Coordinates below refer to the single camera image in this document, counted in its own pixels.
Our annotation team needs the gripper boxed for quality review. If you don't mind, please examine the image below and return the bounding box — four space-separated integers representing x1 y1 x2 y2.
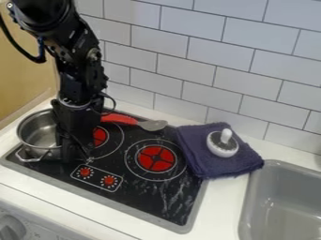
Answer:
49 97 107 165

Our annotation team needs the silver pot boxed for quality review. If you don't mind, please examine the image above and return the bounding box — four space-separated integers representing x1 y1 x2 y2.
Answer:
15 108 66 164

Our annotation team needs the toy stove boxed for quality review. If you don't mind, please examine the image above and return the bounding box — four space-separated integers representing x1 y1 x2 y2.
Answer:
0 105 210 235

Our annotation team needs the blue cloth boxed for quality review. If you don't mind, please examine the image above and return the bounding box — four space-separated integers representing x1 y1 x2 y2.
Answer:
174 121 267 180

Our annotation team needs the toy sink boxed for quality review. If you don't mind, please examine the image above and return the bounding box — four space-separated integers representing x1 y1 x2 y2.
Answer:
237 159 321 240

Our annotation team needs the red handled grey spoon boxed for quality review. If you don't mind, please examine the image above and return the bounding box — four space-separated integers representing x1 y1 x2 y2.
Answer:
99 112 170 132

